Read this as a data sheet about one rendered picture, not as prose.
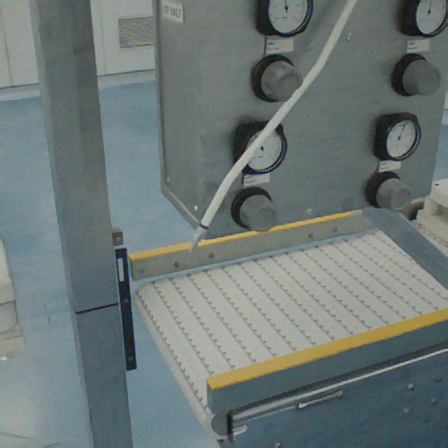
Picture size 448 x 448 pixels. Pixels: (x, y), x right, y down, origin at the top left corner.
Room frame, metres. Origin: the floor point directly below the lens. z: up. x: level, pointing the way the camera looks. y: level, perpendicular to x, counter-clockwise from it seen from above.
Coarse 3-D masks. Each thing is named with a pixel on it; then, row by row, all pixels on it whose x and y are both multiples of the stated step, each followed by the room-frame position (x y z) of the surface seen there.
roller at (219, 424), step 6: (216, 414) 0.47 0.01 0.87; (222, 414) 0.46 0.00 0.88; (228, 414) 0.47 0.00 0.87; (216, 420) 0.46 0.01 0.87; (222, 420) 0.46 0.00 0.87; (228, 420) 0.47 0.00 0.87; (216, 426) 0.46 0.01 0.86; (222, 426) 0.46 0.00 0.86; (228, 426) 0.46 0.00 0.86; (216, 432) 0.46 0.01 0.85; (222, 432) 0.46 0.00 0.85; (228, 432) 0.46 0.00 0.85
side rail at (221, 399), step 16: (400, 336) 0.53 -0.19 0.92; (416, 336) 0.54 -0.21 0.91; (432, 336) 0.55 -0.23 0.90; (352, 352) 0.51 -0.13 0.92; (368, 352) 0.52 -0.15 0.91; (384, 352) 0.53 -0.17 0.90; (400, 352) 0.54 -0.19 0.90; (288, 368) 0.48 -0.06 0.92; (304, 368) 0.49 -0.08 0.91; (320, 368) 0.50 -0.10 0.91; (336, 368) 0.50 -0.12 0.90; (352, 368) 0.51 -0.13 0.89; (240, 384) 0.46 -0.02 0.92; (256, 384) 0.47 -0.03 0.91; (272, 384) 0.47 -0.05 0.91; (288, 384) 0.48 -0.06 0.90; (304, 384) 0.49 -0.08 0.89; (208, 400) 0.46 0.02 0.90; (224, 400) 0.45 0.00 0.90; (240, 400) 0.46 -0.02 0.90; (256, 400) 0.47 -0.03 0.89
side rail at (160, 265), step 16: (416, 208) 0.88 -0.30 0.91; (320, 224) 0.81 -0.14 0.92; (336, 224) 0.82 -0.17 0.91; (352, 224) 0.83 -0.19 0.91; (368, 224) 0.85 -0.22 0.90; (240, 240) 0.76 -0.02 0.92; (256, 240) 0.77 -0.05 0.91; (272, 240) 0.78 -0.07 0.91; (288, 240) 0.79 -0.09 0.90; (304, 240) 0.80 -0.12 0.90; (320, 240) 0.81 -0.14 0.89; (128, 256) 0.71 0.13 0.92; (160, 256) 0.71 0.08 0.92; (176, 256) 0.72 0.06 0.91; (192, 256) 0.73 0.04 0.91; (208, 256) 0.74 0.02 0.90; (224, 256) 0.75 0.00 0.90; (240, 256) 0.76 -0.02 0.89; (144, 272) 0.70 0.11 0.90; (160, 272) 0.71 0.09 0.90
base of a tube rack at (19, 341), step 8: (16, 312) 0.44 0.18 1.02; (16, 328) 0.41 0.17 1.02; (0, 336) 0.41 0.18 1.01; (8, 336) 0.41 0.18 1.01; (16, 336) 0.41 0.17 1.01; (0, 344) 0.41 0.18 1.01; (8, 344) 0.41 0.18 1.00; (16, 344) 0.41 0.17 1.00; (24, 344) 0.41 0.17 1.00; (0, 352) 0.41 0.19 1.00; (16, 352) 0.41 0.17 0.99; (24, 352) 0.41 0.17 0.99
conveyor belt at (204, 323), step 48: (336, 240) 0.82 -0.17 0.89; (384, 240) 0.82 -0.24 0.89; (432, 240) 0.82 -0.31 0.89; (144, 288) 0.69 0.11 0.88; (192, 288) 0.69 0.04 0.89; (240, 288) 0.68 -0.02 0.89; (288, 288) 0.68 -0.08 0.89; (336, 288) 0.68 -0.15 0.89; (384, 288) 0.68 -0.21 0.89; (432, 288) 0.68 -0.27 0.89; (192, 336) 0.58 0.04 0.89; (240, 336) 0.58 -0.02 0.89; (288, 336) 0.58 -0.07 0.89; (336, 336) 0.58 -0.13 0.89; (192, 384) 0.51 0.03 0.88
